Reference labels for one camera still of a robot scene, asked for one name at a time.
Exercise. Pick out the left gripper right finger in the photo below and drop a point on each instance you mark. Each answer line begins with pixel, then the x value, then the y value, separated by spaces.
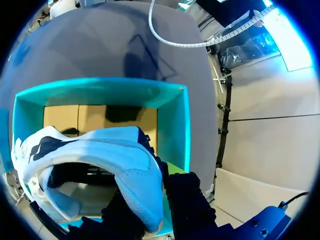
pixel 187 200

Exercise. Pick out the white and blue shoe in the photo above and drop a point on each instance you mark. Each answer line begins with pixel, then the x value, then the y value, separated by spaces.
pixel 105 155

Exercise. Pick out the teal box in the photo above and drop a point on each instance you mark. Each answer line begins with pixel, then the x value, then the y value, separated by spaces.
pixel 172 120
pixel 3 120

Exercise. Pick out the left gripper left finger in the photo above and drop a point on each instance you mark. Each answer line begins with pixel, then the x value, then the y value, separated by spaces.
pixel 120 220

